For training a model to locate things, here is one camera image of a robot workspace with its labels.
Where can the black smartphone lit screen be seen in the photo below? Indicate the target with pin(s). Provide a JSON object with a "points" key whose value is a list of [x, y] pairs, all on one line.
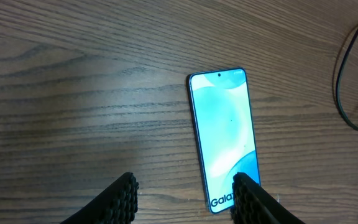
{"points": [[224, 132]]}

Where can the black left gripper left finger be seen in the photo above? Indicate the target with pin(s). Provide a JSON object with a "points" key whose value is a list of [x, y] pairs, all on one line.
{"points": [[117, 204]]}

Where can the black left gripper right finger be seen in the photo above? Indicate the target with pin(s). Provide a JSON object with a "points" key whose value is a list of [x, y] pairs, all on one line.
{"points": [[253, 205]]}

